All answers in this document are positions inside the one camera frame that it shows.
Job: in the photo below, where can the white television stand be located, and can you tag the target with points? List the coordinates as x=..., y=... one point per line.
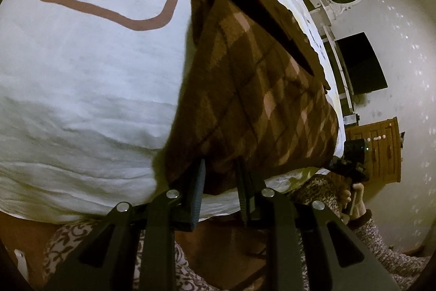
x=340, y=90

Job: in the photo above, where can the person's right hand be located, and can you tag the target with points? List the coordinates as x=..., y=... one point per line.
x=358, y=204

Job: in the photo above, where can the person's right forearm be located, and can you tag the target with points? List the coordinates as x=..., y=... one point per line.
x=381, y=243

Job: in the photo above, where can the black television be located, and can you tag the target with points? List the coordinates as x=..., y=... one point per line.
x=362, y=64

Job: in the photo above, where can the brown plaid sweater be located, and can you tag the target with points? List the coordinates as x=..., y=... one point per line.
x=245, y=79

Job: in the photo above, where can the person's patterned pants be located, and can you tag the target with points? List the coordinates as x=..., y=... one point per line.
x=68, y=240

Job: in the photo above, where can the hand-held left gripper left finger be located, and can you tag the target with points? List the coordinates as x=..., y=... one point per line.
x=197, y=188

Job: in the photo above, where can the wooden cabinet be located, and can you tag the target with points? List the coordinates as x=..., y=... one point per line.
x=374, y=147

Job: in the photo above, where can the printed white bed sheet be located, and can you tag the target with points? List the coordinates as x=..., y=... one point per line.
x=85, y=90

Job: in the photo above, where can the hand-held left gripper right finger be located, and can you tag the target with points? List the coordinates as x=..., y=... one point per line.
x=243, y=195

